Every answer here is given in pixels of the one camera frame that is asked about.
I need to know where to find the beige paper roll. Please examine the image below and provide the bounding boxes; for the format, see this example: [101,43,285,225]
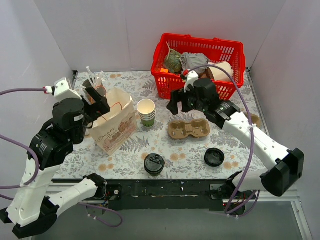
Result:
[205,61,234,82]

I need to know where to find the grey straw holder cup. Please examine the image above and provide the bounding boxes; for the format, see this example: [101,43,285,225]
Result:
[81,77,107,97]

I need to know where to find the green netted melon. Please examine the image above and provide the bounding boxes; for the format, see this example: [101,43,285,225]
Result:
[163,50,182,74]

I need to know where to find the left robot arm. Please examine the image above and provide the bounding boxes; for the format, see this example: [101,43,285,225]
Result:
[0,86,111,239]

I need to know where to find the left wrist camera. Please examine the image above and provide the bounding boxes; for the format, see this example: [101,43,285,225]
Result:
[52,77,82,102]

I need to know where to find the grey crumpled paper bag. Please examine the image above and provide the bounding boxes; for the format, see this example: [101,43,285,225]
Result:
[179,52,210,71]

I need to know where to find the green paper coffee cup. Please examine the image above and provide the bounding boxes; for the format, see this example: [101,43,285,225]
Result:
[147,171,161,177]

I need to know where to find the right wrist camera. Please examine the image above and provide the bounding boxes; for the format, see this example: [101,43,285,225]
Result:
[183,70,199,93]

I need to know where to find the cardboard cup carrier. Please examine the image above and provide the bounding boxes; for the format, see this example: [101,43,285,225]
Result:
[250,113,262,128]
[167,118,211,140]

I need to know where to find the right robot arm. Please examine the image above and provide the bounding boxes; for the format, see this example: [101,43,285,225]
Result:
[167,78,305,199]

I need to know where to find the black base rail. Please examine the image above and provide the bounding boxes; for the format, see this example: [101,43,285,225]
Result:
[77,178,258,212]

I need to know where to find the spare black cup lid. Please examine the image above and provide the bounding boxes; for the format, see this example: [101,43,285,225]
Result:
[204,148,225,167]

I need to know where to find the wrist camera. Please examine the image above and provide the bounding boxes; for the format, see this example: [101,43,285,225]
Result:
[52,77,82,102]
[183,70,199,93]

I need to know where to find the stack of green paper cups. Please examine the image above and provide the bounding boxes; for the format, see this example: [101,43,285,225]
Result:
[136,99,156,127]

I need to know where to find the white wrapped straws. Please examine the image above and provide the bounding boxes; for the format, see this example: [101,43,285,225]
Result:
[86,66,103,82]

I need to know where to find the beige paper bag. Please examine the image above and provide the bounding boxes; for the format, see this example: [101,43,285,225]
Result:
[88,87,138,156]

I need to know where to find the red plastic shopping basket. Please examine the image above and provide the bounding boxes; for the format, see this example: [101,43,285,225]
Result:
[150,33,245,101]

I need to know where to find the black plastic cup lid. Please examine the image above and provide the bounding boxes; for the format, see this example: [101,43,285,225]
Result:
[144,153,165,172]

